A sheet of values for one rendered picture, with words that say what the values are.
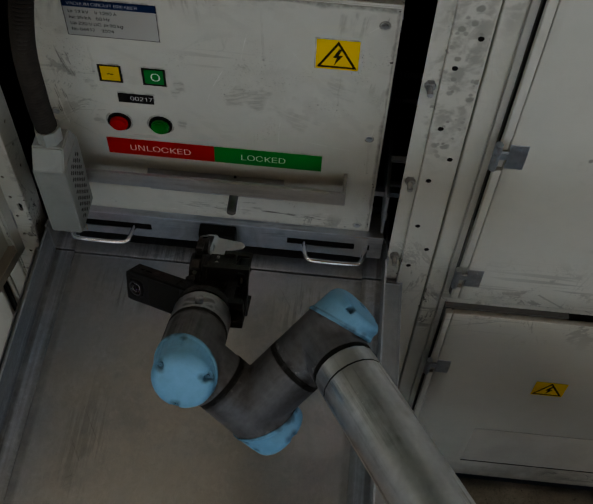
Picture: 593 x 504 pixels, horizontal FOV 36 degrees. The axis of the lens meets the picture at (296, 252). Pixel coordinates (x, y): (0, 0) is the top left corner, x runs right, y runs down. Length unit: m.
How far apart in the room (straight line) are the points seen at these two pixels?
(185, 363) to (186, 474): 0.38
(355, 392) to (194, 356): 0.18
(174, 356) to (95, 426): 0.41
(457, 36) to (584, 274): 0.52
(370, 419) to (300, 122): 0.49
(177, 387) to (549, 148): 0.57
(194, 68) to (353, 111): 0.22
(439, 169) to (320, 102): 0.19
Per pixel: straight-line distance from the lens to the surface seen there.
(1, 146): 1.39
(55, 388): 1.45
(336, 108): 1.25
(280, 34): 1.17
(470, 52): 1.12
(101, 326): 1.49
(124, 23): 1.20
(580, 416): 1.93
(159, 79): 1.26
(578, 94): 1.15
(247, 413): 1.07
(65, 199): 1.33
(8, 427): 1.43
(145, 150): 1.38
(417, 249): 1.44
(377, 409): 0.96
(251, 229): 1.48
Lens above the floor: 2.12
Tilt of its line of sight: 56 degrees down
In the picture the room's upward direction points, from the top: 3 degrees clockwise
